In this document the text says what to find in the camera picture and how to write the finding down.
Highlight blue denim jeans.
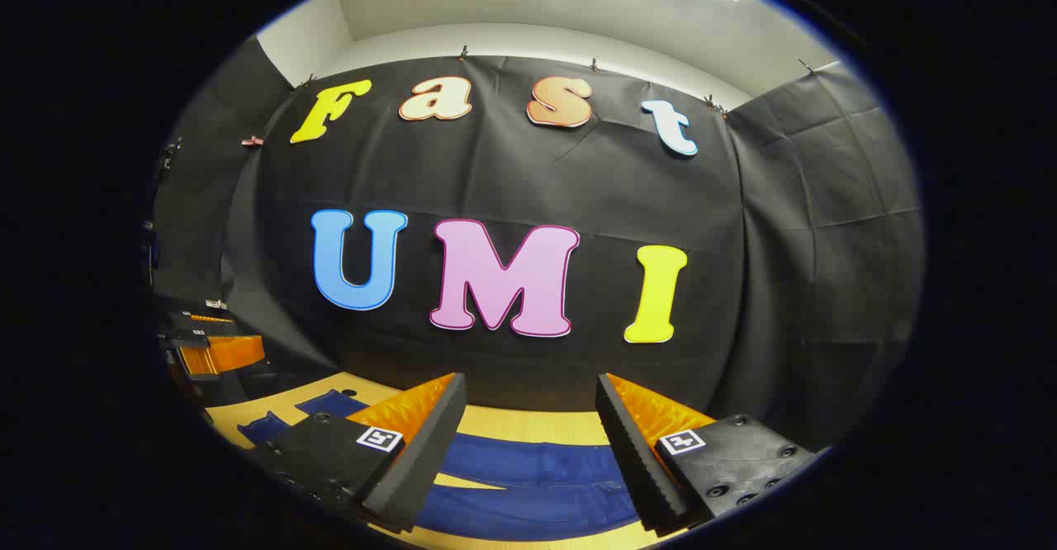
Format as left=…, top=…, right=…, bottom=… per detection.
left=238, top=389, right=641, bottom=543

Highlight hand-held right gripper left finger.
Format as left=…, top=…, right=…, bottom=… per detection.
left=248, top=372, right=467, bottom=534

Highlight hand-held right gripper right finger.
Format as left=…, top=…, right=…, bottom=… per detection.
left=596, top=372, right=827, bottom=534

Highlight black backdrop cloth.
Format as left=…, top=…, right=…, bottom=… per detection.
left=153, top=34, right=926, bottom=452

